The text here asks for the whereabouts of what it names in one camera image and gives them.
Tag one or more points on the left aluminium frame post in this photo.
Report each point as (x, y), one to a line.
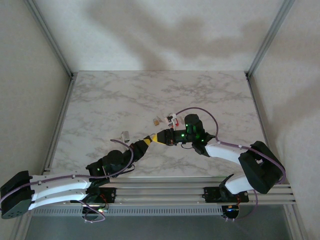
(50, 37)

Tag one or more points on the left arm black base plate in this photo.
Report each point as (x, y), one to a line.
(110, 195)

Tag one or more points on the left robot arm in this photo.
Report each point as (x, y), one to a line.
(57, 190)

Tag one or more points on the left aluminium side rail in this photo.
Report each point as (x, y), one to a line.
(60, 125)

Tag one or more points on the aluminium rail beam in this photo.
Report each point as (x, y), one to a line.
(160, 192)

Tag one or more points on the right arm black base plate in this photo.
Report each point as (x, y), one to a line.
(211, 195)

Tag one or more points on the brass padlock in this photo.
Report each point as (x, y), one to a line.
(156, 122)

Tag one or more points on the aluminium side rail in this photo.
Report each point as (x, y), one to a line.
(60, 125)
(256, 102)

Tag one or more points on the aluminium frame post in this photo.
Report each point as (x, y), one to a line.
(269, 37)
(50, 37)

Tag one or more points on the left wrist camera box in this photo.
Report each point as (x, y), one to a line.
(125, 136)

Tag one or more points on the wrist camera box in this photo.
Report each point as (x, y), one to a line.
(170, 120)
(125, 136)

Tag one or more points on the right aluminium side rail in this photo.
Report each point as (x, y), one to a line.
(256, 102)

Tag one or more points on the right aluminium frame post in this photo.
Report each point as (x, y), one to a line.
(269, 37)

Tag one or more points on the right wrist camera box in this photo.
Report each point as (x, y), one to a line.
(170, 120)

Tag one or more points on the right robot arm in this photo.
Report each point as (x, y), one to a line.
(260, 170)

